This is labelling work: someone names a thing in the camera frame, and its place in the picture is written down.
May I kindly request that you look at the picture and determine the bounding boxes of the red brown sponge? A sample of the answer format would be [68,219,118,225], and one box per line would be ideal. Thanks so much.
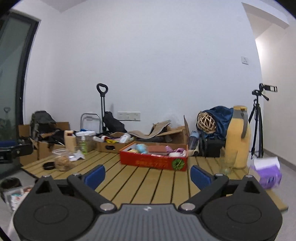
[147,145,167,155]

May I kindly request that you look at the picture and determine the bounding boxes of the light blue plush toy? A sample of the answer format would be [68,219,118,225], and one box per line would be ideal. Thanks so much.
[135,144,148,154]

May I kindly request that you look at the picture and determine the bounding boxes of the red cardboard tray box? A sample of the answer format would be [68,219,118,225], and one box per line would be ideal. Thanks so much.
[119,141,188,171]

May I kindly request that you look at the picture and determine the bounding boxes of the wooden slat folding table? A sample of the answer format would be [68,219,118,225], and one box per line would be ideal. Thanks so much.
[21,148,289,212]

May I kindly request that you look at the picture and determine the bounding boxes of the black case on floor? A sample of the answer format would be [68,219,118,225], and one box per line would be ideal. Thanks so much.
[198,133,226,158]

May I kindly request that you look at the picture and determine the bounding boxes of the green spray bottle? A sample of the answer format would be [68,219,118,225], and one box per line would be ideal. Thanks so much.
[80,136,88,155]

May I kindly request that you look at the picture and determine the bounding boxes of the clear drinking glass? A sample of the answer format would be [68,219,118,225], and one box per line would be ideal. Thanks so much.
[219,148,237,175]

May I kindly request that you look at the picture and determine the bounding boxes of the floor cardboard boxes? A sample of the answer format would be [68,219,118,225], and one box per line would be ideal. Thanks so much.
[18,125,65,166]

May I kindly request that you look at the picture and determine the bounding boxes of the clear snack jar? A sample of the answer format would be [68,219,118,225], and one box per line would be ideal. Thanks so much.
[52,149,73,171]

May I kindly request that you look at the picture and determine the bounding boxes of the small brown cardboard tray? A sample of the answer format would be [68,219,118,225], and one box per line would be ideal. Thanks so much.
[96,141,132,154]

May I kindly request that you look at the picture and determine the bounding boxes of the blue water bottle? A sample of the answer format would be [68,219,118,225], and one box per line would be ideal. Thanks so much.
[188,131,200,150]

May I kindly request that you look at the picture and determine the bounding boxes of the wicker basket with lid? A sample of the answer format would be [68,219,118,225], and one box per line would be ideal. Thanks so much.
[75,131,96,153]

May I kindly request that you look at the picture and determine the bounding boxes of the black jar lid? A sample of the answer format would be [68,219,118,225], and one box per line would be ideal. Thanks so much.
[43,161,55,171]

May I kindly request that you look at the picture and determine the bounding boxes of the wooden block box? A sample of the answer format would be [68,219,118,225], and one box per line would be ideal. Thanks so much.
[64,131,76,153]

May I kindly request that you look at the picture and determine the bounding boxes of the black backpack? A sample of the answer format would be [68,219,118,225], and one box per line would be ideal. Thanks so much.
[30,110,57,142]

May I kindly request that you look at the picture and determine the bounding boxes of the open brown cardboard box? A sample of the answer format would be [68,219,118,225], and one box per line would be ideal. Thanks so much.
[129,114,191,145]

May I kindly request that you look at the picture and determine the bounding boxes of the white tube bottle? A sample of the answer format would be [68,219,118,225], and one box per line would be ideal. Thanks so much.
[119,133,131,144]

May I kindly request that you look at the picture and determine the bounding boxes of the metal folding chair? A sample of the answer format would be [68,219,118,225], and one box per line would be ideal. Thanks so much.
[80,113,102,133]

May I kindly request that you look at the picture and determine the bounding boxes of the dark blue fabric bag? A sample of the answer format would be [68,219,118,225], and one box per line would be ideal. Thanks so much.
[196,105,233,140]

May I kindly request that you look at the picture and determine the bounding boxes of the woven rattan ball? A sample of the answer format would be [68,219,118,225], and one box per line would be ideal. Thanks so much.
[196,112,216,134]

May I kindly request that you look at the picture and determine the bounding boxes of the black bag on trolley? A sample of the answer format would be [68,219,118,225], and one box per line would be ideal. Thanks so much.
[103,111,127,133]

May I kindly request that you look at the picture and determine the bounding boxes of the purple tissue box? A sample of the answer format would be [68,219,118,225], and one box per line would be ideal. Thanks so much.
[248,157,282,189]

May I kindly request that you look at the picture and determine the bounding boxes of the dark glass sliding door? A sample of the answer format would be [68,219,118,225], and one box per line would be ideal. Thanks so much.
[1,11,39,176]

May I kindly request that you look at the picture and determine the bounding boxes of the black camera tripod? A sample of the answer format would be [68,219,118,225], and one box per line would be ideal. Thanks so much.
[248,83,278,158]

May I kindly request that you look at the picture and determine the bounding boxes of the wall power outlet strip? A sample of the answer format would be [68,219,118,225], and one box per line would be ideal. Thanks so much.
[117,111,140,121]

